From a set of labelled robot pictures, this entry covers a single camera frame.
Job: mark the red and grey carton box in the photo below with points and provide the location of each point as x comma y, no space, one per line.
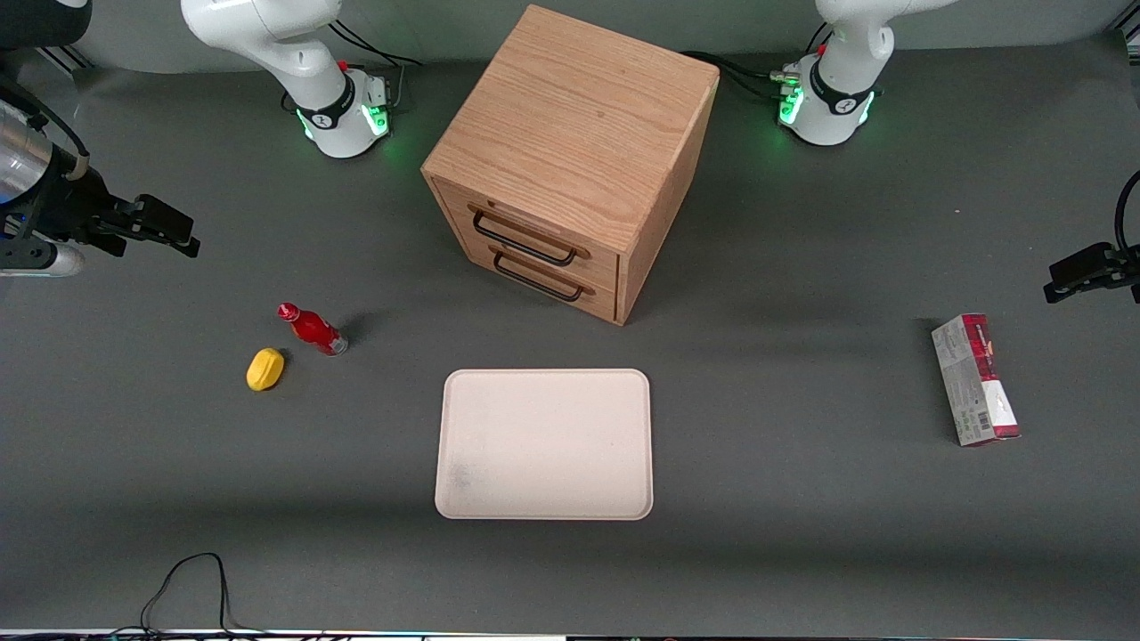
975,378

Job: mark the beige plastic tray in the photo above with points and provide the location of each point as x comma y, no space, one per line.
543,445

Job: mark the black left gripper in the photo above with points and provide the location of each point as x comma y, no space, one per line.
1092,268

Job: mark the wooden drawer cabinet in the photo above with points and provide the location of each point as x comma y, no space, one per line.
570,116

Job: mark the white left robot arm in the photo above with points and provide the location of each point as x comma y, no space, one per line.
842,89

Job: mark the yellow toy lemon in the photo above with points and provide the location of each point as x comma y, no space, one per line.
264,369

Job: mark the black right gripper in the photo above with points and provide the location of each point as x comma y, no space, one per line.
73,207

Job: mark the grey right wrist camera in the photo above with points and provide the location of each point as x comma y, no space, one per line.
53,259

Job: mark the red coke bottle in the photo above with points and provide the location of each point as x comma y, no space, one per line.
313,329

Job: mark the aluminium frame rail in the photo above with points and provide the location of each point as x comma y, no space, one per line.
67,59
1127,40

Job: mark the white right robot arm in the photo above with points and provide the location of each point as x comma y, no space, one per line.
294,53

